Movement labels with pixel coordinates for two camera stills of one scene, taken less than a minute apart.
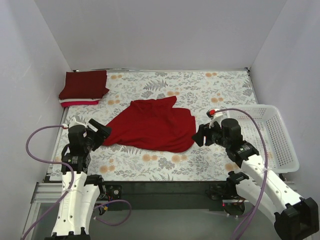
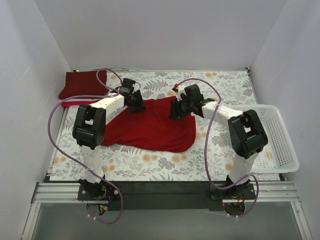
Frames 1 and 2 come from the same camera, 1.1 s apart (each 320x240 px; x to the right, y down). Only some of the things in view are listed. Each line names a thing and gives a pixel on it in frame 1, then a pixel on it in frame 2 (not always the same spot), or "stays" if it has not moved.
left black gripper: (97, 132) -> (136, 103)
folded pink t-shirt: (90, 102) stays
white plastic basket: (281, 156) stays
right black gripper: (206, 135) -> (176, 110)
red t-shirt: (154, 124) stays
